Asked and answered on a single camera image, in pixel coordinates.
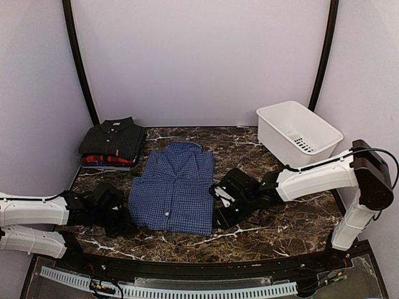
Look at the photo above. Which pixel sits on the black striped folded shirt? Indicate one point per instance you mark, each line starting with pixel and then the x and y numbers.
pixel 121 138

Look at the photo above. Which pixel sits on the blue checked long sleeve shirt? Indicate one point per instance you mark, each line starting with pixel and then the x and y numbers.
pixel 173 192

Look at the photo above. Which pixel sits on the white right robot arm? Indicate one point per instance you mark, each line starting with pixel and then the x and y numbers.
pixel 360 167

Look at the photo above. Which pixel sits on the black left frame post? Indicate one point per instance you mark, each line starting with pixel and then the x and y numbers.
pixel 78 62

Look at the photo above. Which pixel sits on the black front table rail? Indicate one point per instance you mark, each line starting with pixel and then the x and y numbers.
pixel 291 268

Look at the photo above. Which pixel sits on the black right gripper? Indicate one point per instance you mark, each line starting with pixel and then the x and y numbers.
pixel 225 220

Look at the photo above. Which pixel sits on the black right frame post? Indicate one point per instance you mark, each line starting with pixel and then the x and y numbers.
pixel 325 54

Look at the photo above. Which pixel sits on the white slotted cable duct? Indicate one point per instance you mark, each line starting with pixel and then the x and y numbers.
pixel 150 288

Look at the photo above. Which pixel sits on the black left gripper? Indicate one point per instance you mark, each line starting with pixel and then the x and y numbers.
pixel 124 227

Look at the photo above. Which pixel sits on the black frame post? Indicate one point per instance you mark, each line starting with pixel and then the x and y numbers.
pixel 325 54
pixel 78 62

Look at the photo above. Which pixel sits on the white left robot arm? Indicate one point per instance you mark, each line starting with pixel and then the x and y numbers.
pixel 19 214

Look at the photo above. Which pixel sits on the red plaid folded shirt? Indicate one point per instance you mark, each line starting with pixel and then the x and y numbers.
pixel 103 158

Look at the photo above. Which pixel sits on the white plastic basket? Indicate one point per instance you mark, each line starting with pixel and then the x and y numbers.
pixel 295 135

